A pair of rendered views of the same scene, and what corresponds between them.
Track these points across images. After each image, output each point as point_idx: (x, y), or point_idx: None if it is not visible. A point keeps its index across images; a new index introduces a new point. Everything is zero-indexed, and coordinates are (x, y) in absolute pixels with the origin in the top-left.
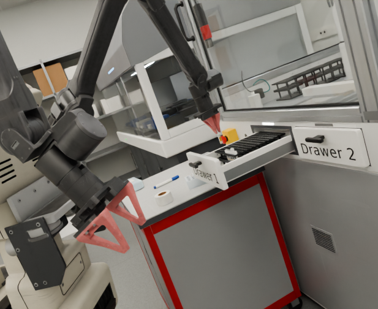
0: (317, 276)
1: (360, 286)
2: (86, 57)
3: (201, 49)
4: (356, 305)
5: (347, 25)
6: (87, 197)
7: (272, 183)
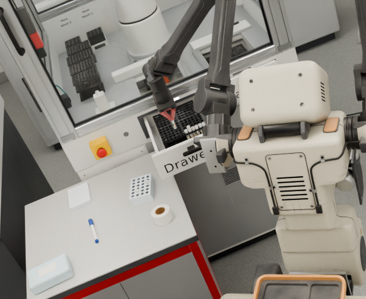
0: (222, 220)
1: None
2: (229, 47)
3: (39, 61)
4: (265, 206)
5: None
6: None
7: None
